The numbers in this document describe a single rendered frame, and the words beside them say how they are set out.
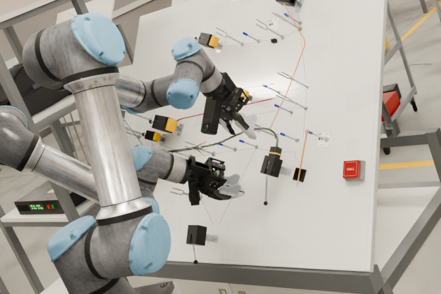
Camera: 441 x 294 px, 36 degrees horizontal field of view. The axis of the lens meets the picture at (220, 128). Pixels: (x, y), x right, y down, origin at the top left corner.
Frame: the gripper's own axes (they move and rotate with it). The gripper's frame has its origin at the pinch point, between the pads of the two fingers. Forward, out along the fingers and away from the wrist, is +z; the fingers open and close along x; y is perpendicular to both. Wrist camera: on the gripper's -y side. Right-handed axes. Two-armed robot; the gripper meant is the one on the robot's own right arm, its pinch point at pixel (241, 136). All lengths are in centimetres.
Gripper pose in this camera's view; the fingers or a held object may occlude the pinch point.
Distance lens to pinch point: 194.3
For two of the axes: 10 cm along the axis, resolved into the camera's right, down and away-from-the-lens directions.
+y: 5.4, -7.6, 3.7
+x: -6.8, -1.4, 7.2
